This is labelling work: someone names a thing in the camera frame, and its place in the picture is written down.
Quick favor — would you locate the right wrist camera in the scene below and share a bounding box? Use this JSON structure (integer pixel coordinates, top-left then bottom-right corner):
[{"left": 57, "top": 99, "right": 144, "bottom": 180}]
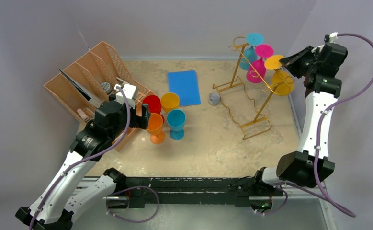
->
[{"left": 323, "top": 32, "right": 338, "bottom": 47}]

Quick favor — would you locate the small clear glitter ball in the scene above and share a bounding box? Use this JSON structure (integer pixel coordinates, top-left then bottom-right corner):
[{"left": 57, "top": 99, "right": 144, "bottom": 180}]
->
[{"left": 208, "top": 92, "right": 221, "bottom": 106}]

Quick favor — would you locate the yellow wine glass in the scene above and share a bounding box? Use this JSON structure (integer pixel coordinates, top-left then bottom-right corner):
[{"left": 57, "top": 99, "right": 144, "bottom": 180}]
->
[{"left": 265, "top": 55, "right": 294, "bottom": 96}]

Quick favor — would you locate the red wine glass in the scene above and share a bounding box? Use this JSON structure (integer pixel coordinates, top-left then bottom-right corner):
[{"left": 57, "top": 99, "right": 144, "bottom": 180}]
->
[{"left": 142, "top": 95, "right": 165, "bottom": 122}]

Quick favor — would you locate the white stapler in organizer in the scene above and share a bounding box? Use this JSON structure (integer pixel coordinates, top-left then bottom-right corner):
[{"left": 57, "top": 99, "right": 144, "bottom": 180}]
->
[{"left": 116, "top": 77, "right": 128, "bottom": 84}]

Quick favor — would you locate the dark folder in organizer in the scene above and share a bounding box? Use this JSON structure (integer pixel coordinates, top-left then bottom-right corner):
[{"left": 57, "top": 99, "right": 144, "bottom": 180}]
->
[{"left": 58, "top": 69, "right": 102, "bottom": 108}]

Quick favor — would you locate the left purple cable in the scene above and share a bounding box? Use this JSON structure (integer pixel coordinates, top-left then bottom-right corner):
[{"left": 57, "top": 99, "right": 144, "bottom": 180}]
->
[{"left": 27, "top": 84, "right": 160, "bottom": 230}]

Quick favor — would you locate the magenta wine glass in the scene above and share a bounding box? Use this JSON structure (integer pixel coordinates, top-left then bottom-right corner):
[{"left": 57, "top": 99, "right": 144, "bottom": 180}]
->
[{"left": 246, "top": 44, "right": 274, "bottom": 83}]

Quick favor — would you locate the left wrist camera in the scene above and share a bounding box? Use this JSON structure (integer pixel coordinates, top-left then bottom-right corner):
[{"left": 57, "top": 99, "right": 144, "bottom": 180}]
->
[{"left": 114, "top": 84, "right": 138, "bottom": 108}]

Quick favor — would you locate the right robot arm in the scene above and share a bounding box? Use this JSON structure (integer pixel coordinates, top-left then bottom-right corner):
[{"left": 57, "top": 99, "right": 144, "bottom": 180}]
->
[{"left": 252, "top": 42, "right": 348, "bottom": 195}]

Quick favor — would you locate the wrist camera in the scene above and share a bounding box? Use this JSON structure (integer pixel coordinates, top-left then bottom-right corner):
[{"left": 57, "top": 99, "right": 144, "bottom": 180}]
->
[
  {"left": 323, "top": 32, "right": 338, "bottom": 47},
  {"left": 114, "top": 84, "right": 138, "bottom": 108}
]

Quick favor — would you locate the yellow-orange wine glass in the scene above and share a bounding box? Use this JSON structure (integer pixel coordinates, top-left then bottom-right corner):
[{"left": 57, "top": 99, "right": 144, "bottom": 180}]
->
[{"left": 160, "top": 92, "right": 180, "bottom": 113}]

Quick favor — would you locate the pink desk file organizer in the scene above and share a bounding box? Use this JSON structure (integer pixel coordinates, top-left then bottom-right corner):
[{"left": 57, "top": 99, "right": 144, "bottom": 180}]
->
[{"left": 43, "top": 41, "right": 158, "bottom": 152}]

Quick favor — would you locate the purple cable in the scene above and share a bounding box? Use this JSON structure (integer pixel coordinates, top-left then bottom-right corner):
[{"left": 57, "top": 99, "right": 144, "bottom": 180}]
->
[
  {"left": 253, "top": 33, "right": 373, "bottom": 219},
  {"left": 27, "top": 84, "right": 160, "bottom": 230}
]

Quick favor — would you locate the teal wine glass rear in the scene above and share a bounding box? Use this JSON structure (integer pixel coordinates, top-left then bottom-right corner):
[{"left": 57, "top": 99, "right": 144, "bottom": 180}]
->
[{"left": 239, "top": 32, "right": 264, "bottom": 70}]

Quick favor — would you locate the teal wine glass front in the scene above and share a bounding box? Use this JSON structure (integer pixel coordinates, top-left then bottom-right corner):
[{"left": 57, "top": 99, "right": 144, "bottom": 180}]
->
[{"left": 167, "top": 109, "right": 186, "bottom": 140}]

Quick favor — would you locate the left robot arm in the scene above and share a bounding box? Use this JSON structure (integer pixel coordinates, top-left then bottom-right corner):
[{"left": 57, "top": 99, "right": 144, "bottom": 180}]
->
[{"left": 15, "top": 101, "right": 150, "bottom": 230}]

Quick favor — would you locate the teal wine glass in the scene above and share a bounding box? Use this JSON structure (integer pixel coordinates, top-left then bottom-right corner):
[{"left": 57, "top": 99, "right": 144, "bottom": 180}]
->
[
  {"left": 239, "top": 32, "right": 264, "bottom": 70},
  {"left": 167, "top": 109, "right": 186, "bottom": 140}
]

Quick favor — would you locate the blue rectangular card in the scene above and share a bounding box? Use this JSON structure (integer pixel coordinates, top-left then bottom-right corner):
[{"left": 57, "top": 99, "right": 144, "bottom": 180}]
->
[{"left": 167, "top": 70, "right": 201, "bottom": 107}]

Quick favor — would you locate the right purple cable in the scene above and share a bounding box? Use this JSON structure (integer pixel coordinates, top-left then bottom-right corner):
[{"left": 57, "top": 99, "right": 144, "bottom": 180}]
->
[{"left": 253, "top": 33, "right": 373, "bottom": 219}]

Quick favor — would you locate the gold wire glass rack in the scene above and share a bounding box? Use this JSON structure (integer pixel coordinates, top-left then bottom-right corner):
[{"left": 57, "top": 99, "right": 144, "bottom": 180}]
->
[{"left": 212, "top": 36, "right": 289, "bottom": 140}]

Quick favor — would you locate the orange wine glass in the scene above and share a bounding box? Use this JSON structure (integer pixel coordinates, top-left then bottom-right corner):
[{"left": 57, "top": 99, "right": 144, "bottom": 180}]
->
[{"left": 146, "top": 113, "right": 166, "bottom": 144}]

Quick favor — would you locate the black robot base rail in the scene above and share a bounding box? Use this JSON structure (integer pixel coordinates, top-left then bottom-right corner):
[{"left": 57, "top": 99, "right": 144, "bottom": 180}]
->
[{"left": 94, "top": 167, "right": 285, "bottom": 210}]

